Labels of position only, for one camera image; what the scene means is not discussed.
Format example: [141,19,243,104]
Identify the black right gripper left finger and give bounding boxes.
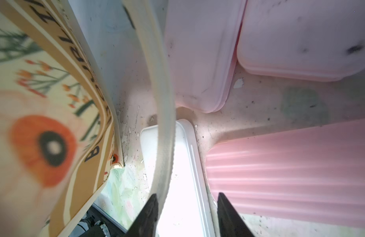
[125,194,159,237]

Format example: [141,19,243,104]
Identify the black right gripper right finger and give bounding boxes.
[217,193,255,237]

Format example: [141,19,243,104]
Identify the rounded pink pouch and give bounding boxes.
[205,119,365,228]

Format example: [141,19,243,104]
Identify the floral cream canvas bag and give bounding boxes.
[0,0,177,237]

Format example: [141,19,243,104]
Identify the pink pencil case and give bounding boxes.
[237,0,365,82]
[164,1,246,113]

